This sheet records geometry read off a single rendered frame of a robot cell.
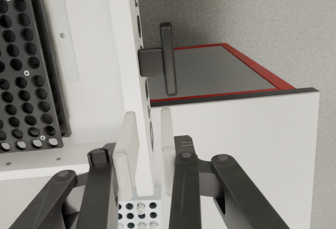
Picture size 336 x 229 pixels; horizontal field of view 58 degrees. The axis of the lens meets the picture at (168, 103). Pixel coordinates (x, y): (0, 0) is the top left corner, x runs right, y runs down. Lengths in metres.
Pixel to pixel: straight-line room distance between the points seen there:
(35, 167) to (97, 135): 0.09
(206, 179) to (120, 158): 0.05
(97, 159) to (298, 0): 1.21
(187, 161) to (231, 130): 0.35
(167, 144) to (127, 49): 0.14
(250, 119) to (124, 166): 0.36
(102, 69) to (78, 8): 0.08
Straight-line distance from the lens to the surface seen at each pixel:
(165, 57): 0.30
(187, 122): 0.49
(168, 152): 0.17
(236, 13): 1.24
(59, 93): 0.37
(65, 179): 0.16
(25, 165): 0.41
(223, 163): 0.16
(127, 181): 0.18
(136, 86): 0.29
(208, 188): 0.16
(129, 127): 0.20
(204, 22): 1.22
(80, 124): 0.42
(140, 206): 0.51
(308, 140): 0.55
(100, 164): 0.17
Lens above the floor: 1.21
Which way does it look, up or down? 71 degrees down
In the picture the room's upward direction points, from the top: 176 degrees clockwise
